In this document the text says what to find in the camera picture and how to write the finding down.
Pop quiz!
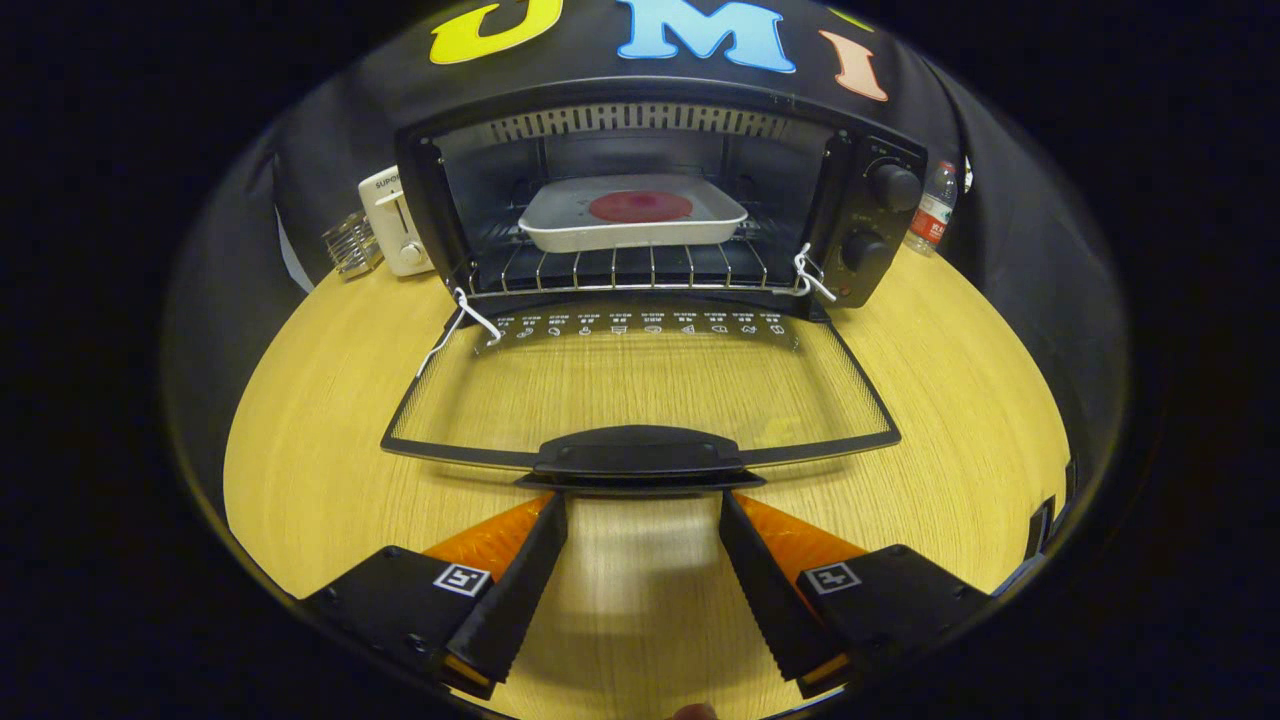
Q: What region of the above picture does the pink ham slice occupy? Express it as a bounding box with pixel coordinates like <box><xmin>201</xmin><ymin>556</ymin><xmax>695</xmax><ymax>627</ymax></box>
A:
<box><xmin>588</xmin><ymin>191</ymin><xmax>695</xmax><ymax>224</ymax></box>

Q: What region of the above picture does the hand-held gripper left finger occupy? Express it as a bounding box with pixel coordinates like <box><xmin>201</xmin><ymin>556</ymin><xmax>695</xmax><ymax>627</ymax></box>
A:
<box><xmin>300</xmin><ymin>490</ymin><xmax>569</xmax><ymax>701</ymax></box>

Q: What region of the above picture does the white bread toaster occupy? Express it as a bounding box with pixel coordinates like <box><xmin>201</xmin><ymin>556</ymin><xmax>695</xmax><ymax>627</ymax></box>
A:
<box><xmin>358</xmin><ymin>166</ymin><xmax>436</xmax><ymax>278</ymax></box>

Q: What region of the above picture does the black toaster oven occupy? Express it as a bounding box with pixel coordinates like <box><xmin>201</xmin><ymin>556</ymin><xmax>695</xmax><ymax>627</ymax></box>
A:
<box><xmin>380</xmin><ymin>75</ymin><xmax>929</xmax><ymax>496</ymax></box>

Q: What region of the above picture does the white cord tie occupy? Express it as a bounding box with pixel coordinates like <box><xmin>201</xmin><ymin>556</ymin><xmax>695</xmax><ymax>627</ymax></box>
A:
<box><xmin>795</xmin><ymin>243</ymin><xmax>838</xmax><ymax>303</ymax></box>
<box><xmin>416</xmin><ymin>288</ymin><xmax>504</xmax><ymax>379</ymax></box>

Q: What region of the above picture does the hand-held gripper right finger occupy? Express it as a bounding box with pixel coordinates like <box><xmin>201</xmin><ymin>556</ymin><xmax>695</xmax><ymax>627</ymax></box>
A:
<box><xmin>718</xmin><ymin>490</ymin><xmax>991</xmax><ymax>701</ymax></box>

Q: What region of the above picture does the white square dish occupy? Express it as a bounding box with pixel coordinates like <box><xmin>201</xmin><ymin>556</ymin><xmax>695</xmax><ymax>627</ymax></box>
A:
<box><xmin>518</xmin><ymin>174</ymin><xmax>749</xmax><ymax>254</ymax></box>

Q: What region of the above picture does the red label plastic water bottle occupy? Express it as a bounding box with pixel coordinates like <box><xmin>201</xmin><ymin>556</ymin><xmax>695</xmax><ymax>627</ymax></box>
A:
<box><xmin>905</xmin><ymin>160</ymin><xmax>959</xmax><ymax>257</ymax></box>

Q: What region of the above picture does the metal wire basket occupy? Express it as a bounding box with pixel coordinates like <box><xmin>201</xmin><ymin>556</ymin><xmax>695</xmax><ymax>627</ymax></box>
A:
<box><xmin>322</xmin><ymin>211</ymin><xmax>385</xmax><ymax>281</ymax></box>

